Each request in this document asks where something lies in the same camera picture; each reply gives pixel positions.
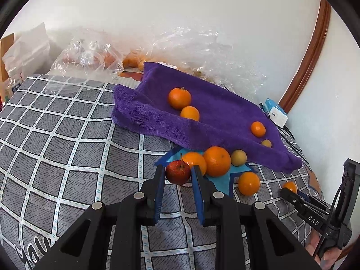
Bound clear plastic bag with fruit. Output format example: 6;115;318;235
46;29;125;91

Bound white blue box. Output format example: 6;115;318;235
264;98;289;127

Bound brown wooden door frame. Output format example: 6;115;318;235
280;0;332;113

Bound grey checkered bed sheet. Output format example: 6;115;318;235
0;74;327;270

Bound purple towel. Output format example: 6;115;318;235
110;62;303;173

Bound person's right hand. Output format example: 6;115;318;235
306;229;338;270

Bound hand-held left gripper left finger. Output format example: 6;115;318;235
34;164;166;270

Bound yellow green round fruit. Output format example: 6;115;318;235
231;150;247;167

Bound small red apple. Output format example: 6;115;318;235
165;154;192;185

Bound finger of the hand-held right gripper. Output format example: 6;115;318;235
297;191;330;212
280;188;310;217

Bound wooden chair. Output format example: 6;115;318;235
0;33;15;79

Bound white plastic bag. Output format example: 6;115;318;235
2;22;51;80

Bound black cables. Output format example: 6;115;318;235
260;103;310;164

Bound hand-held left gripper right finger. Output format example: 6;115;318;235
191;165;321;270

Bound large clear plastic bag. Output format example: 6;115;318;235
146;26;268;99

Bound large orange with stem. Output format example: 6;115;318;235
168;87;192;111

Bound pack of oranges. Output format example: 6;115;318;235
123;49;147;71

